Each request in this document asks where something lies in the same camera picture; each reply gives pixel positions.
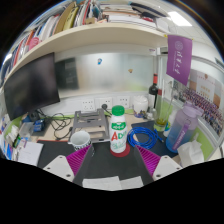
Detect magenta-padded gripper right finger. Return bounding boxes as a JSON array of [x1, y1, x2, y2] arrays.
[[132, 145, 183, 187]]

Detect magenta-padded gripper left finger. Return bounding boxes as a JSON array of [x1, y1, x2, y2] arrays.
[[42, 144, 96, 187]]

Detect white drink bottle green cap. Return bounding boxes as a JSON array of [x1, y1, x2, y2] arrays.
[[109, 105, 128, 155]]

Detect purple translucent water bottle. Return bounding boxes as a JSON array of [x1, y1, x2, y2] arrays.
[[165, 100, 204, 154]]

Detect black white checkered mug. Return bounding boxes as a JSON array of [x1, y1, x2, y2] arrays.
[[68, 129, 93, 152]]

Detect dark navy mouse pad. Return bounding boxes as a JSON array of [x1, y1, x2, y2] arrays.
[[130, 119, 180, 159]]

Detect flat round red coaster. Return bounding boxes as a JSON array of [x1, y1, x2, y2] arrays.
[[109, 143, 132, 159]]

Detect white paper slip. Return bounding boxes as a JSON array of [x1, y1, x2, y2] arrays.
[[119, 175, 145, 191]]

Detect large black desk mat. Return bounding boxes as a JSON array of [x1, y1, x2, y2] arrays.
[[36, 139, 155, 191]]

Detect tall clear green-tinted glass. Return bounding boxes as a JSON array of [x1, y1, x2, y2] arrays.
[[153, 96, 172, 132]]

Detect white tissue pack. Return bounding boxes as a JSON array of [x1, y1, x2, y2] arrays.
[[176, 139, 206, 169]]

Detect white paper sheet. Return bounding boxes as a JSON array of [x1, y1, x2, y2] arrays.
[[16, 141, 45, 167]]

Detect blue electronic device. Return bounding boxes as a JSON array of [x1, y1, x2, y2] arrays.
[[32, 118, 47, 133]]

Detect white round jar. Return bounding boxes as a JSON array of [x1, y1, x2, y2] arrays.
[[132, 95, 149, 117]]

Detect dark wine bottle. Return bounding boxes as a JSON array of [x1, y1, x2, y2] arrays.
[[148, 73, 160, 110]]

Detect group photo poster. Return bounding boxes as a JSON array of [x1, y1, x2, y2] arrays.
[[173, 68, 224, 138]]

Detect black computer monitor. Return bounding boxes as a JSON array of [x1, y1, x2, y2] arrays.
[[3, 52, 61, 124]]

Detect purple hanging banner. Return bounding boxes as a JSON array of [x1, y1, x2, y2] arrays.
[[166, 34, 194, 87]]

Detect ceiling lights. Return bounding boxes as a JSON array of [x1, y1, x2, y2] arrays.
[[167, 10, 194, 28]]

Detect coiled blue cable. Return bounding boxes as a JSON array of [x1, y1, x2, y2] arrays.
[[127, 125, 165, 151]]

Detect white wall socket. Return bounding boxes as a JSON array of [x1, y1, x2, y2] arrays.
[[81, 98, 96, 113], [116, 95, 131, 110], [99, 97, 115, 111]]

